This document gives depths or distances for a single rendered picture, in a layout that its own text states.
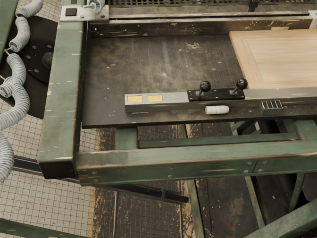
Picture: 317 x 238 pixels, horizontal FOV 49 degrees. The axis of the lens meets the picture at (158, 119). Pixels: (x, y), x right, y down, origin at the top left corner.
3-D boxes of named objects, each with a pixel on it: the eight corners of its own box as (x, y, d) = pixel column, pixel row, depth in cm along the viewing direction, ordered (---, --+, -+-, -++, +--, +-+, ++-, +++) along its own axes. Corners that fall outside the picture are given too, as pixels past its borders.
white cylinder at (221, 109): (205, 116, 123) (228, 115, 124) (207, 110, 121) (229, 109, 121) (204, 109, 125) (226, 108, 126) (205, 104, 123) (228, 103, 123)
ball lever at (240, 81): (237, 98, 125) (250, 87, 112) (227, 99, 124) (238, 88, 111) (236, 88, 125) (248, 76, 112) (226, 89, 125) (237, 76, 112)
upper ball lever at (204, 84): (204, 100, 124) (213, 90, 111) (193, 100, 123) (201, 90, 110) (203, 89, 124) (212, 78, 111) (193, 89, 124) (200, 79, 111)
